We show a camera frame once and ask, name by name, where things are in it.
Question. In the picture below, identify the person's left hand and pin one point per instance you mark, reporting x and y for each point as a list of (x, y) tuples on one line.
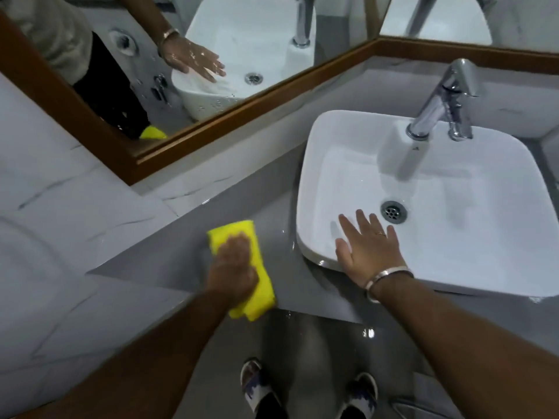
[(230, 272)]

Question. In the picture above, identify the person's right hand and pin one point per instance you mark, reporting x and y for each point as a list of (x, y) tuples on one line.
[(373, 257)]

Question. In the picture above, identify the person's right little finger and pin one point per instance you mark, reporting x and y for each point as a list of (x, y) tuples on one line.
[(393, 237)]

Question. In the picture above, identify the person's right thumb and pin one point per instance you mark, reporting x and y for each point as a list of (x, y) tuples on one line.
[(343, 255)]

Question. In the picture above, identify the person's right middle finger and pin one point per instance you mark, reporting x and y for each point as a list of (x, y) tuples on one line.
[(364, 222)]

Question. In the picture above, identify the person's left fingers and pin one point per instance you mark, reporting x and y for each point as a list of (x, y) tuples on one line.
[(236, 245)]

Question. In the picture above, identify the yellow cleaning cloth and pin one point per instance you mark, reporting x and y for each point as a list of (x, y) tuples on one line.
[(260, 279)]

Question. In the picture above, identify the person's right forearm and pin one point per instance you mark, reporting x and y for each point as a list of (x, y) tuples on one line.
[(471, 357)]

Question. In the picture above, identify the person's left forearm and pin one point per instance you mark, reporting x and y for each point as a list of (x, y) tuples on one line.
[(144, 366)]

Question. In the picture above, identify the metal sink drain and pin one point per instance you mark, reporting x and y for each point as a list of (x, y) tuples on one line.
[(394, 212)]

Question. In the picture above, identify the white ceramic sink basin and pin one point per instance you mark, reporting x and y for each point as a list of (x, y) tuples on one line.
[(471, 222)]

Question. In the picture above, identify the large wooden framed mirror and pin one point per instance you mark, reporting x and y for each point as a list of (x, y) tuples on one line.
[(244, 115)]

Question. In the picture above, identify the chrome faucet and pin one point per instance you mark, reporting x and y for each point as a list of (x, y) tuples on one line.
[(441, 100)]

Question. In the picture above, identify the black trousers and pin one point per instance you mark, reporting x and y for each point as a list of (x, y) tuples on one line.
[(271, 410)]

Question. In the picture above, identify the grey bin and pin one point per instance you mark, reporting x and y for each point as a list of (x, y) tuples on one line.
[(412, 411)]

